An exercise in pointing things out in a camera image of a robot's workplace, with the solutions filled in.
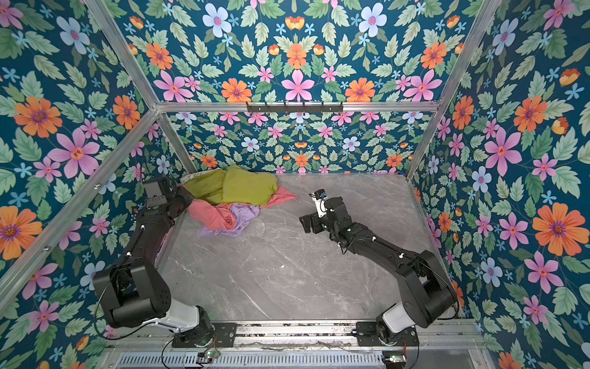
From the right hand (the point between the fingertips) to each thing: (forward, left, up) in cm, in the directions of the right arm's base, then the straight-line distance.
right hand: (311, 212), depth 86 cm
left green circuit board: (-44, +32, -16) cm, 56 cm away
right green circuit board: (-44, -26, -17) cm, 54 cm away
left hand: (+7, +45, +9) cm, 46 cm away
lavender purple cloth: (+7, +31, -11) cm, 34 cm away
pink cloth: (+2, +40, -4) cm, 40 cm away
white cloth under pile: (+26, +60, -7) cm, 66 cm away
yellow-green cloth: (+20, +36, -6) cm, 42 cm away
